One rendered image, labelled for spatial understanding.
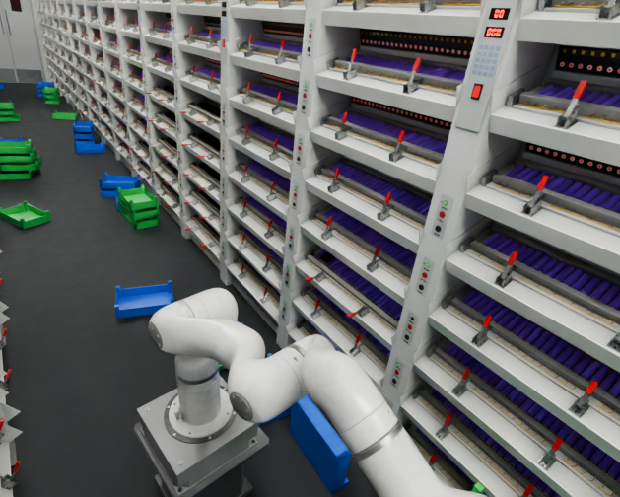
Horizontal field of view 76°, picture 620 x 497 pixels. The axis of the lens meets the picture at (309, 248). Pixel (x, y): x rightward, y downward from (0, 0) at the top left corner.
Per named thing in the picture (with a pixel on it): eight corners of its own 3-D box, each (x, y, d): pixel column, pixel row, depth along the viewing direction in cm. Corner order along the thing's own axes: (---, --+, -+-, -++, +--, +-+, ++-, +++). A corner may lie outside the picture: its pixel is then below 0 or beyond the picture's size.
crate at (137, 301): (116, 319, 214) (114, 307, 210) (117, 297, 230) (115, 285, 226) (174, 311, 225) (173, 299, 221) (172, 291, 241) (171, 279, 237)
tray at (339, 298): (392, 353, 140) (391, 336, 134) (297, 271, 182) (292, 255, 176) (432, 320, 147) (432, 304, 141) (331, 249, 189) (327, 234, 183)
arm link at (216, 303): (168, 365, 114) (159, 298, 103) (223, 337, 126) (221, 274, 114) (188, 391, 107) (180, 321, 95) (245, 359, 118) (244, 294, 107)
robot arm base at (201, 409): (182, 451, 112) (176, 405, 103) (160, 403, 125) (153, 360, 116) (242, 418, 122) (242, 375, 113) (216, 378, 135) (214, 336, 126)
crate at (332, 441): (331, 495, 143) (348, 484, 147) (339, 460, 134) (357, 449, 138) (289, 431, 164) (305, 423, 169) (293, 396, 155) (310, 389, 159)
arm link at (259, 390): (203, 324, 115) (148, 349, 105) (195, 286, 111) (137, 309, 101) (324, 400, 79) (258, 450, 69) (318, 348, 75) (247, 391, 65)
